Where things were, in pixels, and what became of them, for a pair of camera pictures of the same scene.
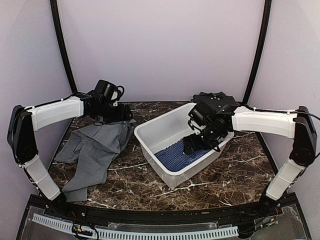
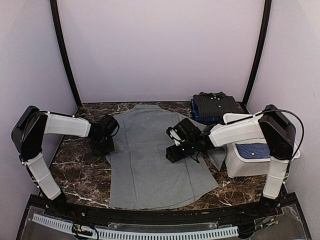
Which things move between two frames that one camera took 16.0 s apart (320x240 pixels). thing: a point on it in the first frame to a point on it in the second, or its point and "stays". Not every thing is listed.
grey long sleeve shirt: x=94 y=146 to x=140 y=176
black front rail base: x=279 y=219 stays
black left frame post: x=59 y=35 stays
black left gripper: x=122 y=114 to x=110 y=148
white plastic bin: x=170 y=127 to x=241 y=167
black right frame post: x=263 y=39 stays
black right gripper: x=197 y=145 to x=174 y=155
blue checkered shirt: x=174 y=156 to x=253 y=150
